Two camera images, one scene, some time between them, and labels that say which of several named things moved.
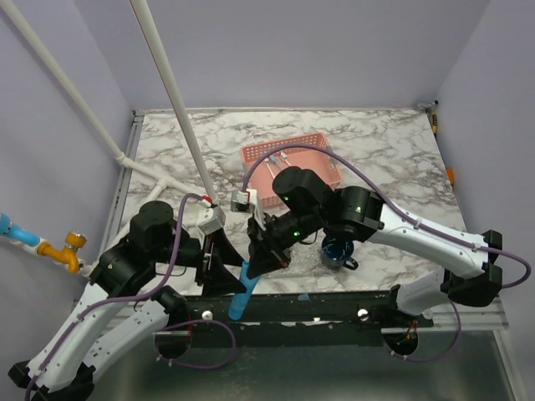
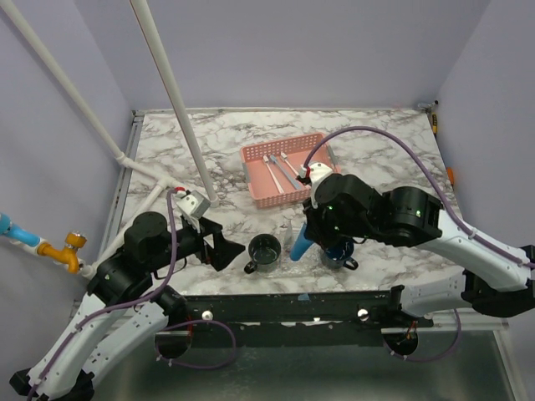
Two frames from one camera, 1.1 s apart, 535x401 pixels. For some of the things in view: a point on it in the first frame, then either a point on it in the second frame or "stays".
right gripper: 262,259 → 313,228
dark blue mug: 336,253 stays
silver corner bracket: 430,106 stays
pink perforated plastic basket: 261,171 stays
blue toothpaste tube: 240,301 → 300,246
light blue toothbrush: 277,162 stays
